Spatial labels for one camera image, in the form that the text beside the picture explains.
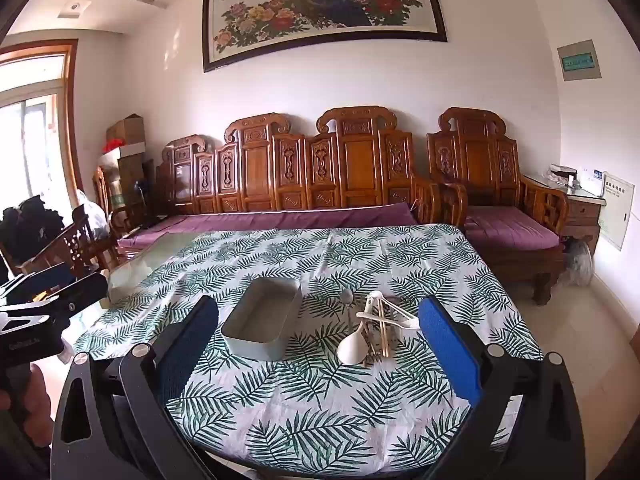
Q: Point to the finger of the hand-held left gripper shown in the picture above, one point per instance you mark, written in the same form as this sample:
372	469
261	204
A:
45	278
75	294

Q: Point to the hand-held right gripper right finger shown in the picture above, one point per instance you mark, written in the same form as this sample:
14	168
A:
450	350

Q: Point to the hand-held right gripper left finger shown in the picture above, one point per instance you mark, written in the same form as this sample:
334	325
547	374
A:
192	340

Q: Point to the grey rectangular box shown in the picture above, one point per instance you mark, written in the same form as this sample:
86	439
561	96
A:
262	312

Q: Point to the large white spoon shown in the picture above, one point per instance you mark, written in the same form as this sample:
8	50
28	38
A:
350	349

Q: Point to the metal spoon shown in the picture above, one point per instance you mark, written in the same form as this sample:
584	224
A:
346	299

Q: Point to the wooden chair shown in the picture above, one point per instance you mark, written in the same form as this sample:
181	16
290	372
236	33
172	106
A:
75	247

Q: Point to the black bag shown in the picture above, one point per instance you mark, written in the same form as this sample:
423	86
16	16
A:
25	230

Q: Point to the clear plastic bag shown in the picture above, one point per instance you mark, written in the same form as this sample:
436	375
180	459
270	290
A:
92	215

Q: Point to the brown cardboard box stack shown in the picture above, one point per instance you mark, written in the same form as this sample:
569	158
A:
130	180

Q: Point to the purple armchair cushion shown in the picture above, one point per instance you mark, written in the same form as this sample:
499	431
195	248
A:
505	225

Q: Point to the leaf print tablecloth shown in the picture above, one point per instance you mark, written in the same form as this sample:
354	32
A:
320	410

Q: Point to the red flowers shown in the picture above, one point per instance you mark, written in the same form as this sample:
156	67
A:
111	145

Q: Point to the wooden framed window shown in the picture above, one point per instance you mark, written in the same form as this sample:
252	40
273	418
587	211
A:
30	125

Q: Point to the white flat box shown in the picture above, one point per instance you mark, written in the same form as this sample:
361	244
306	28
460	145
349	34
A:
132	150

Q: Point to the grey floor fan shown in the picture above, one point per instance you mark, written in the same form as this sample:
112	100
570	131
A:
580	262

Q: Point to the wooden side table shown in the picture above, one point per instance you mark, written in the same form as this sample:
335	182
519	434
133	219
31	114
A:
580	212

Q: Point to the carved wooden armchair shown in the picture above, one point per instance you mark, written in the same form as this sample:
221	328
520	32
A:
475	160

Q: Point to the tissue box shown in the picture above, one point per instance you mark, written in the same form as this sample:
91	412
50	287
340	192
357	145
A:
560	174

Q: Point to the carved wooden sofa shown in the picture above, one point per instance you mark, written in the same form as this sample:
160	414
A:
300	160

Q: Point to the white printed box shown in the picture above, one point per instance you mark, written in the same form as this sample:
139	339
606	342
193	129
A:
593	180

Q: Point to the framed peacock flower painting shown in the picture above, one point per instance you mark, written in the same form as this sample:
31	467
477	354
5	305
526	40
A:
320	10

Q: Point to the white wall panel door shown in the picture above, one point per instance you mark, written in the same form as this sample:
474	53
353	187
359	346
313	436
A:
612	210

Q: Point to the grey wall sign box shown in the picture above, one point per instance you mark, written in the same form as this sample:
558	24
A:
580	60

